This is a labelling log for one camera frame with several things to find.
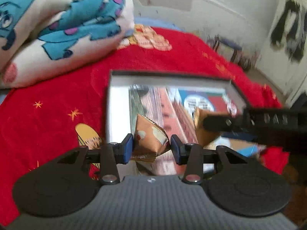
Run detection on brown snack packet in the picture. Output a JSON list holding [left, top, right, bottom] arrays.
[[194, 108, 230, 150], [131, 114, 170, 163]]

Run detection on white door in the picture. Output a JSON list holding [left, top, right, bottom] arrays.
[[256, 0, 306, 95]]

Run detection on colourful history textbook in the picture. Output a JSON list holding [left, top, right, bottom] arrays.
[[128, 84, 259, 157]]

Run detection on red plush blanket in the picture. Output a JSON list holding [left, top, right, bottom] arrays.
[[1, 26, 281, 226]]

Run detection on black shallow cardboard box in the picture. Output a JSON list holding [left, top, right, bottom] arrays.
[[106, 70, 249, 147]]

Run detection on blue round stool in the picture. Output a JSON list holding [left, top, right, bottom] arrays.
[[207, 35, 252, 72]]

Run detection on dark clothes on door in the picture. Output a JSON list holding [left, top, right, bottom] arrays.
[[270, 0, 306, 63]]

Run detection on white blue monster quilt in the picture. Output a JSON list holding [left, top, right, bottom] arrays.
[[1, 0, 134, 89]]

